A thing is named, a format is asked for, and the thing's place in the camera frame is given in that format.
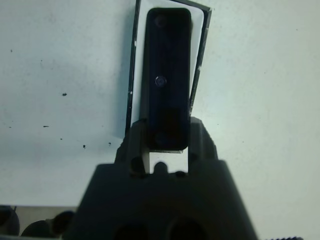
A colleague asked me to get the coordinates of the black box with white insert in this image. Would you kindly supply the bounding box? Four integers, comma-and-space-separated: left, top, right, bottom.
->
126, 0, 215, 141

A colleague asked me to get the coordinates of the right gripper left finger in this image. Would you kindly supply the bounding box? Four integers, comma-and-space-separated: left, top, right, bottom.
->
114, 118, 151, 177

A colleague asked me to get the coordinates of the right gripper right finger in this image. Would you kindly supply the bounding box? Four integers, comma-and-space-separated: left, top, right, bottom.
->
186, 117, 218, 173

